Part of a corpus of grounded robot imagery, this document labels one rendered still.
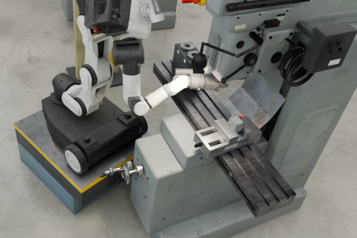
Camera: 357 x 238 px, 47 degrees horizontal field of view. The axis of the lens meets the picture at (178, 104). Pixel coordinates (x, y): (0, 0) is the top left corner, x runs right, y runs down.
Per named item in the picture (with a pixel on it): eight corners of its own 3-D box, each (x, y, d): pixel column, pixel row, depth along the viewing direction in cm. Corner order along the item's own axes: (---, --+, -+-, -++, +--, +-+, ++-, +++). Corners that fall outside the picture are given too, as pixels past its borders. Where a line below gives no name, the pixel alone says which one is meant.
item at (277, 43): (253, 77, 214) (267, 34, 197) (229, 51, 230) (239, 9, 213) (282, 70, 222) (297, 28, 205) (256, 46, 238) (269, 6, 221)
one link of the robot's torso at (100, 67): (78, 81, 256) (71, 12, 228) (101, 71, 267) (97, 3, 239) (94, 92, 248) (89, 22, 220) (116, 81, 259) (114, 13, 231)
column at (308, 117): (246, 222, 305) (321, 45, 204) (214, 175, 335) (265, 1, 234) (298, 201, 326) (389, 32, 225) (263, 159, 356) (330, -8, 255)
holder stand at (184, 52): (185, 87, 258) (189, 61, 245) (171, 67, 272) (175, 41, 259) (202, 84, 263) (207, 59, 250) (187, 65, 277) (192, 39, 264)
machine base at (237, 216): (163, 265, 271) (166, 249, 258) (129, 195, 310) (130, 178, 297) (300, 208, 321) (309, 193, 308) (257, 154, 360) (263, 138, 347)
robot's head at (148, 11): (145, 24, 201) (157, 22, 194) (139, 3, 197) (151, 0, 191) (155, 19, 205) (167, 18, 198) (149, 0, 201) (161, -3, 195)
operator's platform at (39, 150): (20, 159, 321) (13, 122, 295) (90, 121, 363) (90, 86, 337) (82, 224, 286) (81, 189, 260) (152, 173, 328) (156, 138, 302)
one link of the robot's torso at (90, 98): (66, 107, 281) (77, 63, 245) (90, 95, 293) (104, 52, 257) (80, 124, 277) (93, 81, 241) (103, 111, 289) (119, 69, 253)
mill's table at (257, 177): (255, 218, 201) (259, 209, 196) (152, 71, 280) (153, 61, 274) (291, 203, 211) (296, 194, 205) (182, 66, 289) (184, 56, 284)
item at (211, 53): (206, 73, 211) (213, 38, 198) (202, 68, 214) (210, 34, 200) (213, 71, 213) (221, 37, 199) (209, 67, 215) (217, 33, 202)
